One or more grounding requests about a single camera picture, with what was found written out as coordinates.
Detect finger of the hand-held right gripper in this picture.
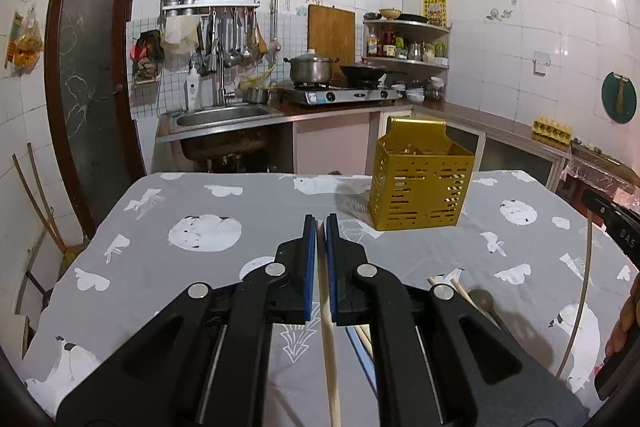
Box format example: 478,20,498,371
581,188,640,265

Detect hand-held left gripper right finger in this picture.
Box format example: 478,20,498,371
325,213,588,427

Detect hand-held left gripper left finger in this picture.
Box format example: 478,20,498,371
56,213,321,427

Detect yellow perforated utensil holder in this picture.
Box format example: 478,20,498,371
368,116,476,233

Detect metal spoon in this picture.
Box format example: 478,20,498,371
469,288,503,328

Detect row of hanging kitchen utensils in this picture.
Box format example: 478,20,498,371
197,7,268,75

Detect person's right hand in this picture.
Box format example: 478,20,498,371
604,274,640,358

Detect pink lace table cover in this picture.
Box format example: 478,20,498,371
559,154,640,208

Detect grey printed tablecloth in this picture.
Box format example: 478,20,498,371
20,171,640,427

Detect yellow egg carton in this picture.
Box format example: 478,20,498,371
531,117,573,142

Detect green round board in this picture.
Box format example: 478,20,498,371
601,71,638,124

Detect brown kitchen counter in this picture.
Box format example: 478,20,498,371
155,99,573,188

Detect steel gas stove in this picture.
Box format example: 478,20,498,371
277,83,403,108

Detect steel sink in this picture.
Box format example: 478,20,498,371
170,103,283,132

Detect small steel saucepan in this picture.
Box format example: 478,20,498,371
240,86,273,105

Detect group of white bowls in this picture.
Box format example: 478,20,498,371
390,83,426,104

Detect steel cooking pot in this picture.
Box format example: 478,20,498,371
283,49,341,85

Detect black wok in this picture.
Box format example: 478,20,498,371
340,63,408,88

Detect steel faucet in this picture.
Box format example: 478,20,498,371
207,39,236,108

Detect white soap bottle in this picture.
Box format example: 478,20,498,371
185,62,201,110

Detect row of condiment bottles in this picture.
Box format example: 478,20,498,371
366,27,449,62

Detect rectangular wooden cutting board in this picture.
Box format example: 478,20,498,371
307,4,357,66

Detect steel corner shelf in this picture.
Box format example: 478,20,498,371
362,18,451,70

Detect bamboo sticks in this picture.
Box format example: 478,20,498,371
12,142,68,258

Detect white cloth bag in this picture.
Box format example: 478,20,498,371
162,14,201,58

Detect brown frosted glass door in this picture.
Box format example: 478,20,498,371
44,0,151,238

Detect hanging orange snack bag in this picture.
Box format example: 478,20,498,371
5,7,43,75

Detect steel wall utensil rack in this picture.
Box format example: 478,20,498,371
161,0,262,18

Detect yellow wall poster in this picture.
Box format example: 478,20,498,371
422,0,447,26

